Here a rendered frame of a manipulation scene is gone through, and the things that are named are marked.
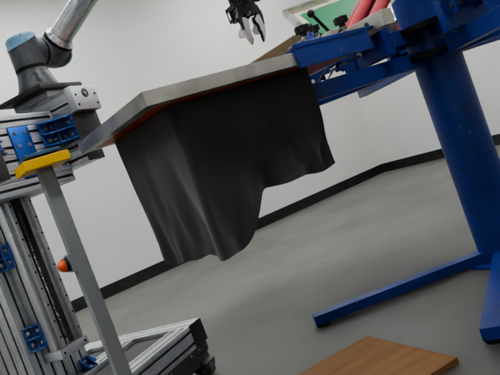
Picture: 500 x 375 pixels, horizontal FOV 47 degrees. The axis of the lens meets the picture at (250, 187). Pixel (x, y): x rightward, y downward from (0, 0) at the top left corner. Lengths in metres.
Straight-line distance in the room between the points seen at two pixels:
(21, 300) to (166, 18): 4.63
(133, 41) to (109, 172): 1.39
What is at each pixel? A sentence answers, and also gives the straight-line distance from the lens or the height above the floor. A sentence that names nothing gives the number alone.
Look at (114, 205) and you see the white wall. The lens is 5.66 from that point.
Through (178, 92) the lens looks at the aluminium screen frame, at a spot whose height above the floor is 0.96.
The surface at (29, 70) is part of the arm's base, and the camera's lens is 2.32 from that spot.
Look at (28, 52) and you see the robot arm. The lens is 2.34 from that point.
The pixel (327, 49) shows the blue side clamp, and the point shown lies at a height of 0.97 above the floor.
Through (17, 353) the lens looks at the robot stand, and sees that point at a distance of 2.21.
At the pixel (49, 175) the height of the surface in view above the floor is 0.90.
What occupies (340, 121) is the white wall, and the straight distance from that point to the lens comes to 7.27.
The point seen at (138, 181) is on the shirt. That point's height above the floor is 0.81.
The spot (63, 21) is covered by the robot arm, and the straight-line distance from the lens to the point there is 2.40.
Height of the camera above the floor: 0.75
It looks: 3 degrees down
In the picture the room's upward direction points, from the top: 20 degrees counter-clockwise
